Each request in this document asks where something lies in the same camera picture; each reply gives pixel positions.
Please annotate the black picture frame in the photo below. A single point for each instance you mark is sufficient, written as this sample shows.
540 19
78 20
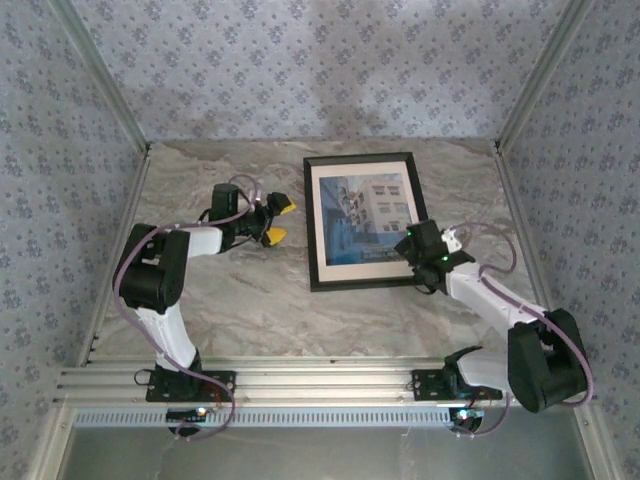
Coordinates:
307 225

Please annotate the blue building photo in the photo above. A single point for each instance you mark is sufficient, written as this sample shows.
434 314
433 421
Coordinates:
360 220

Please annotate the white mat board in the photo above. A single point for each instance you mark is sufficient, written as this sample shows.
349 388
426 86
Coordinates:
360 272

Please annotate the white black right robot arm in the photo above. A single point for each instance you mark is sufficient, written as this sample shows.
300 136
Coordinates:
545 360

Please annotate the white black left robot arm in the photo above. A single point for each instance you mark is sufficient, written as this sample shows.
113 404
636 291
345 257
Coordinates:
150 270

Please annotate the small controller board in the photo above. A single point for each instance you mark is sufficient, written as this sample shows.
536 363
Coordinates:
467 417
182 414

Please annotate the grey metal panel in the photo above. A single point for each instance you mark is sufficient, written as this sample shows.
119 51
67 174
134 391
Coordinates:
325 455

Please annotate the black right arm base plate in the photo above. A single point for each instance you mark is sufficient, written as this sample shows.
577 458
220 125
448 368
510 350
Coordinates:
425 385

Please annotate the aluminium side rail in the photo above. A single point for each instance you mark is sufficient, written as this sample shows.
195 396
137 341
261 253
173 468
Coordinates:
512 190
129 210

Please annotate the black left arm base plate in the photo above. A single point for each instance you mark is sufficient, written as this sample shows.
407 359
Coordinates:
225 377

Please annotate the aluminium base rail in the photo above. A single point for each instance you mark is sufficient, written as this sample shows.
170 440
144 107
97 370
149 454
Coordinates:
325 380

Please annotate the aluminium upright post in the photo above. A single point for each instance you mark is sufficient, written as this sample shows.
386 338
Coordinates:
540 75
105 75

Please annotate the aluminium lower post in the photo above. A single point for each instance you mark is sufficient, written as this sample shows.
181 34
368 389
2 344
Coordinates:
50 445
595 445

